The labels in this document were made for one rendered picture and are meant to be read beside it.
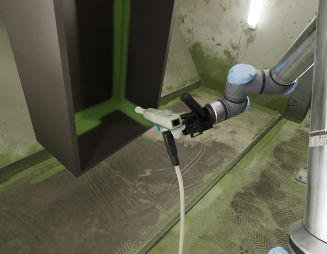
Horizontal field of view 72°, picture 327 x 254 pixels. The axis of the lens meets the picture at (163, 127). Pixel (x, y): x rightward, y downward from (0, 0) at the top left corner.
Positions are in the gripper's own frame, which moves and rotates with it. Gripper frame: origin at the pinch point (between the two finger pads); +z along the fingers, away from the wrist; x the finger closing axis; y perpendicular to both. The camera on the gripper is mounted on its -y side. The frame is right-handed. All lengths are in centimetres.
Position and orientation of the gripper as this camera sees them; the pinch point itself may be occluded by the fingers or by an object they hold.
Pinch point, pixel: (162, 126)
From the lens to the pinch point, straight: 83.1
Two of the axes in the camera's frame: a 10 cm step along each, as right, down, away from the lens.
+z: -8.9, 3.3, -3.0
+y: 2.6, 9.3, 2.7
